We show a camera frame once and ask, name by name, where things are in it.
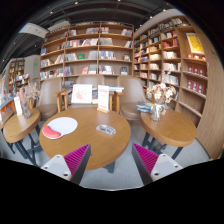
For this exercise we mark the round wooden side table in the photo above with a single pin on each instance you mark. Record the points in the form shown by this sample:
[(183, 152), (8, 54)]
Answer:
[(170, 128), (20, 126)]

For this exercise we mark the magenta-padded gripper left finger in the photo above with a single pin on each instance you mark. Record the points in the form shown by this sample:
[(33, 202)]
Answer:
[(75, 160)]

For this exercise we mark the transparent computer mouse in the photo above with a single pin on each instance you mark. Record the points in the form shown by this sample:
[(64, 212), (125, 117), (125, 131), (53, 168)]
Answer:
[(106, 129)]

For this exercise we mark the white sign on wooden base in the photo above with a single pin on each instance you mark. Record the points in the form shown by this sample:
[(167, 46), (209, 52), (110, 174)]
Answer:
[(103, 96)]

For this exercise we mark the curved wooden bookshelf with books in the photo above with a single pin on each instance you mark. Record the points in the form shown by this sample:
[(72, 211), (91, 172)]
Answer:
[(186, 73)]

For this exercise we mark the white framed red picture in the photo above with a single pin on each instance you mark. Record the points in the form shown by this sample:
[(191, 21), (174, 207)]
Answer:
[(81, 94)]

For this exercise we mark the stack of colourful books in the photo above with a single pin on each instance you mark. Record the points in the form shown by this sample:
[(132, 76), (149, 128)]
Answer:
[(144, 107)]

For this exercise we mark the small distant wooden bookshelf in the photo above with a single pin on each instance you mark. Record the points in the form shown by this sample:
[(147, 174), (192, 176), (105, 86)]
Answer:
[(18, 75)]

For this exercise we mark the stack of teal books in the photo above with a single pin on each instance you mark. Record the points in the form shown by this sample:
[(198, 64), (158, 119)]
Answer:
[(116, 89)]

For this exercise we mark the white mouse pad red rest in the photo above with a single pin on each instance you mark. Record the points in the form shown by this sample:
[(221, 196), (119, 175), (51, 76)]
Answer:
[(63, 125)]

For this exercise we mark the glass vase dried beige flowers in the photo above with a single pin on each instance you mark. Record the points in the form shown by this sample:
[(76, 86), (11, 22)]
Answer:
[(160, 95)]

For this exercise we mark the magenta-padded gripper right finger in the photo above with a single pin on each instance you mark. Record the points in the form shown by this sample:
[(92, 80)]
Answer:
[(148, 160)]

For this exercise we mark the dark blue book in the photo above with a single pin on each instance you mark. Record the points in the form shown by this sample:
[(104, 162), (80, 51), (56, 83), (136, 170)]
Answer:
[(94, 96)]

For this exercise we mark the wide wooden bookshelf with books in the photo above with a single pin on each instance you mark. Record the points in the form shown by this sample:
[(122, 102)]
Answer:
[(86, 50)]

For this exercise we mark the small white table card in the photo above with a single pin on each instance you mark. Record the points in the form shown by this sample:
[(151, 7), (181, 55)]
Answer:
[(18, 106)]

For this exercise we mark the white hanging ceiling panel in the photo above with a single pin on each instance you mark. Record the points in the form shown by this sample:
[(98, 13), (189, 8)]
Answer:
[(33, 30)]

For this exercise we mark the glass vase dried pink flowers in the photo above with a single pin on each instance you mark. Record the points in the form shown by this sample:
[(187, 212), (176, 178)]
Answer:
[(26, 100)]

